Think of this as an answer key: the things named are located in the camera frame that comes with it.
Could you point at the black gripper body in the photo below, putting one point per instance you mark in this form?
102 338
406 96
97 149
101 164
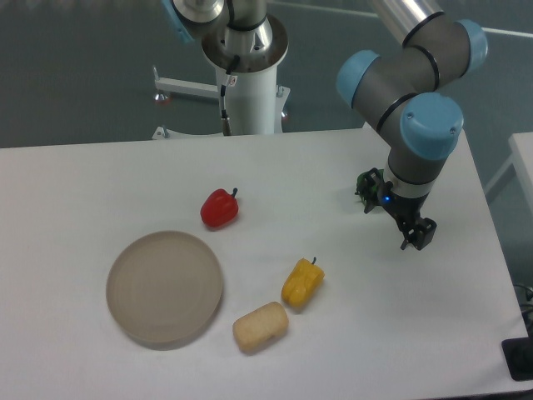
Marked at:
377 192

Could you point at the red bell pepper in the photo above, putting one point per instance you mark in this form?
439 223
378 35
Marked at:
220 208

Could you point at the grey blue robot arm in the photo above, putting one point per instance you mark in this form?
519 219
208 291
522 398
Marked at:
398 96

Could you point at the green bell pepper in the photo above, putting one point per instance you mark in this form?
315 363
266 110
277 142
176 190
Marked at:
367 185

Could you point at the yellow bell pepper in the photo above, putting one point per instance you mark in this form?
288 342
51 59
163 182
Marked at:
301 284

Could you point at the white side table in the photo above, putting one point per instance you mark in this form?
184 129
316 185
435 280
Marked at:
517 165

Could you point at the black device at table edge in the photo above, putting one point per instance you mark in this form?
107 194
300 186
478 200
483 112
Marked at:
518 356

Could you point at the beige bread piece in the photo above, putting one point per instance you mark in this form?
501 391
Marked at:
260 326

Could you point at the beige round plate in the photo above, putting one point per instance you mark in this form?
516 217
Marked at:
164 289

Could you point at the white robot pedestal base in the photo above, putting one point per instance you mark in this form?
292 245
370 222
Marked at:
250 101

